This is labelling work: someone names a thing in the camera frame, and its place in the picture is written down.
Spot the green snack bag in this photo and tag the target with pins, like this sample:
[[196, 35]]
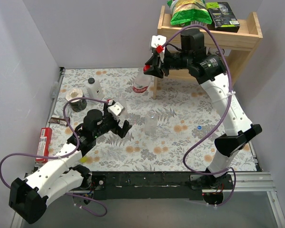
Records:
[[186, 12]]

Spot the yellow squeeze bottle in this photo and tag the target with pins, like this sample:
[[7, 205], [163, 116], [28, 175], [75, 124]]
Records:
[[83, 160]]

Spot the clear bottle back left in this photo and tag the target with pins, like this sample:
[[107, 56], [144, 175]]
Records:
[[121, 99]]

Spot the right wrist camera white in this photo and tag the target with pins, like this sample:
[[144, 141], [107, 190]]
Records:
[[157, 42]]

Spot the dark patterned jar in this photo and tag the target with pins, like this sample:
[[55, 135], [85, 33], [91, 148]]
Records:
[[77, 105]]

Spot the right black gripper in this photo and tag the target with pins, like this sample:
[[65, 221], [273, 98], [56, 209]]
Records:
[[162, 65]]

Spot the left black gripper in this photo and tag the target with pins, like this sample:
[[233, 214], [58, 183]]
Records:
[[118, 126]]

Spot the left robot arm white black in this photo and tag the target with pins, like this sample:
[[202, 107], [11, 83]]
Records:
[[31, 196]]

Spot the red bottle cap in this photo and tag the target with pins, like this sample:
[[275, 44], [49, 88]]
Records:
[[146, 67]]

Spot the floral table mat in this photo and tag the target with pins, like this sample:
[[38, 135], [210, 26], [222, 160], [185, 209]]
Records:
[[177, 144]]

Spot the red-label clear bottle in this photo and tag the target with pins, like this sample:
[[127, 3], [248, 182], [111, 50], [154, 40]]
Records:
[[141, 82]]

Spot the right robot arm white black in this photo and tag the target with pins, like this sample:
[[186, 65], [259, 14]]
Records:
[[213, 75]]

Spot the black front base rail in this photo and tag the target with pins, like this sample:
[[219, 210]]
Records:
[[154, 185]]

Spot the black green box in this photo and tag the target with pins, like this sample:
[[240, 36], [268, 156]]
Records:
[[223, 18]]

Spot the white square bottle black cap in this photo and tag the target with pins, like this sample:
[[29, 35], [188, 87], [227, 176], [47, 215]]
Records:
[[94, 89]]

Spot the brown snack bar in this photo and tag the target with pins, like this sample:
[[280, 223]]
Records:
[[58, 120]]

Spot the wooden shelf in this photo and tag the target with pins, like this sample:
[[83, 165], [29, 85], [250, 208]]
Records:
[[242, 44]]

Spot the red flat box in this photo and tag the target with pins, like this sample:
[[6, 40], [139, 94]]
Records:
[[44, 141]]

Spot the clear bottle centre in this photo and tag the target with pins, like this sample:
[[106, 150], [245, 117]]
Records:
[[150, 121]]

